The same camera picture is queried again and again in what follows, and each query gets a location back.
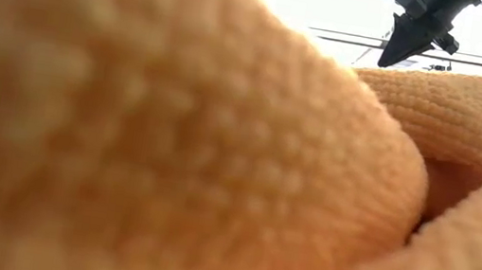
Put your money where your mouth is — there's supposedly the small black ceiling fixture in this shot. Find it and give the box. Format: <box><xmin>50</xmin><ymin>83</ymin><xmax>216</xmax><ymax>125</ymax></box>
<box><xmin>422</xmin><ymin>60</ymin><xmax>454</xmax><ymax>76</ymax></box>

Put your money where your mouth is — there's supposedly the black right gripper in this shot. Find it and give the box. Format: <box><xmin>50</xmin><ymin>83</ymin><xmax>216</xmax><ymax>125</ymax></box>
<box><xmin>370</xmin><ymin>0</ymin><xmax>482</xmax><ymax>82</ymax></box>

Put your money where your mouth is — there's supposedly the orange microfiber towel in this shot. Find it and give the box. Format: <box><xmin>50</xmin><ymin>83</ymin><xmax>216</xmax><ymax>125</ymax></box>
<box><xmin>0</xmin><ymin>0</ymin><xmax>482</xmax><ymax>270</ymax></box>

